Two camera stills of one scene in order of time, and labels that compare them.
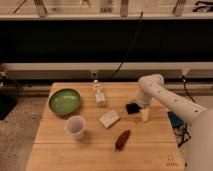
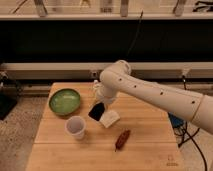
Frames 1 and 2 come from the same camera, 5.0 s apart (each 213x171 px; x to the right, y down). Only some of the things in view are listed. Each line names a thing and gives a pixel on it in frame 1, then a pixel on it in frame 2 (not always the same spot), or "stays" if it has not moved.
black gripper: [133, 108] to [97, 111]
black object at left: [8, 99] stays
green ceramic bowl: [65, 101] stays
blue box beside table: [175, 120] stays
